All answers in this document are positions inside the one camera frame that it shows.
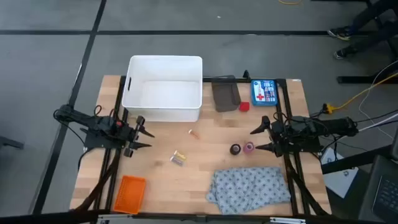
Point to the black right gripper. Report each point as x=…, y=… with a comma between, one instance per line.
x=283, y=137

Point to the large white plastic bin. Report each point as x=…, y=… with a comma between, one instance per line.
x=168, y=93

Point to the black desk foot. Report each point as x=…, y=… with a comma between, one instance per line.
x=357, y=79

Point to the black desk leg bar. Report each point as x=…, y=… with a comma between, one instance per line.
x=357, y=160

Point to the small red cube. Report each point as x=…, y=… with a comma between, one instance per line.
x=244, y=106

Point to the black floor stand foot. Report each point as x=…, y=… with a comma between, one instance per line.
x=9, y=142

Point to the black metal table frame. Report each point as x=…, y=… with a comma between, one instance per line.
x=244, y=80

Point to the orange plastic basket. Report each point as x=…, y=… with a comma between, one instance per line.
x=130, y=194

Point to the blue patterned cloth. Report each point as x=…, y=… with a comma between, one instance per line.
x=248, y=189

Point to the blue first aid kit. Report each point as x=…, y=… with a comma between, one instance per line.
x=264, y=93

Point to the black laptop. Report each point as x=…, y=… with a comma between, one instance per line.
x=382, y=193

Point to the pink bandage roll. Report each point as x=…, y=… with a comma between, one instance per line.
x=248, y=147

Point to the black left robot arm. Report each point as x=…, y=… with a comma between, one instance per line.
x=90, y=119

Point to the clear pill bottle orange label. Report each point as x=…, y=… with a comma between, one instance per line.
x=194, y=134

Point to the small grey translucent bin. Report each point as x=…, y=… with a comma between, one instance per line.
x=225, y=96

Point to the person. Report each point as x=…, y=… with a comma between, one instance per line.
x=340, y=32

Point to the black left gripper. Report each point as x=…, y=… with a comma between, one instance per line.
x=129, y=133

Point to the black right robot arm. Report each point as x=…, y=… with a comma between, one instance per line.
x=335, y=126

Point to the white cardboard box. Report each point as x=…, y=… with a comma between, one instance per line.
x=342, y=182

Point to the black bandage roll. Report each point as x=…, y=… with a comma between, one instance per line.
x=235, y=149

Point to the black camera mount rail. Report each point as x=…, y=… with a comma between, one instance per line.
x=46, y=217

